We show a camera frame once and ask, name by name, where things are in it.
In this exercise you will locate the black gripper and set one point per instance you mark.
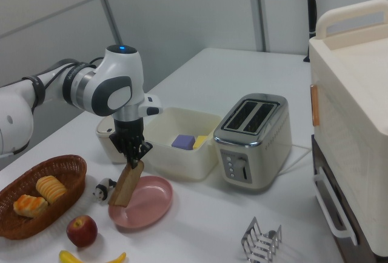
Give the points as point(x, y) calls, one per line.
point(128, 128)

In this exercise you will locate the toasted bread slice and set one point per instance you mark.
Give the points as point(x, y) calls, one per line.
point(125, 187)

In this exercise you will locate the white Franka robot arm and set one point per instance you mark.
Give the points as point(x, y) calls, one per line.
point(91, 90)

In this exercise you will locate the pink plastic plate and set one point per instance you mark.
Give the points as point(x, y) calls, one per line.
point(148, 205)

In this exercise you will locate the striped yellow bread roll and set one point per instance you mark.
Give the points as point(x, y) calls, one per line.
point(51, 188)

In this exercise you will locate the small cream lidded bin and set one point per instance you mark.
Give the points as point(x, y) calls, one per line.
point(106, 145)

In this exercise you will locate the purple cube block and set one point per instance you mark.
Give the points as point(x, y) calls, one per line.
point(182, 141)

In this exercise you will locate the small panda figurine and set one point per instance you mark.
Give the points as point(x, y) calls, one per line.
point(103, 191)

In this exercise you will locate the white plastic storage container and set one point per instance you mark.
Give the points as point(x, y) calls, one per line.
point(185, 163)

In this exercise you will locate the yellow cube block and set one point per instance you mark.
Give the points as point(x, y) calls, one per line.
point(200, 142)

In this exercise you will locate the brown wicker basket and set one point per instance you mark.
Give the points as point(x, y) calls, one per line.
point(60, 211)

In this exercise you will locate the red apple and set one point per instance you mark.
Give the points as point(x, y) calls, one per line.
point(82, 231)

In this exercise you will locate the orange glazed pastry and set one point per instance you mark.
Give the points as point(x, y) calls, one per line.
point(30, 206)

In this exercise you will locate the yellow banana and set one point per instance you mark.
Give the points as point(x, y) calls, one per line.
point(69, 257)

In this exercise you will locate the cream and chrome toaster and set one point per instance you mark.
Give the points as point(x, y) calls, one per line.
point(260, 151)

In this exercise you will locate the metal toast rack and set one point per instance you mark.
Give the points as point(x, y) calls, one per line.
point(260, 245)

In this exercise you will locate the black vertical pole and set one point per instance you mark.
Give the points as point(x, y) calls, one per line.
point(311, 2)

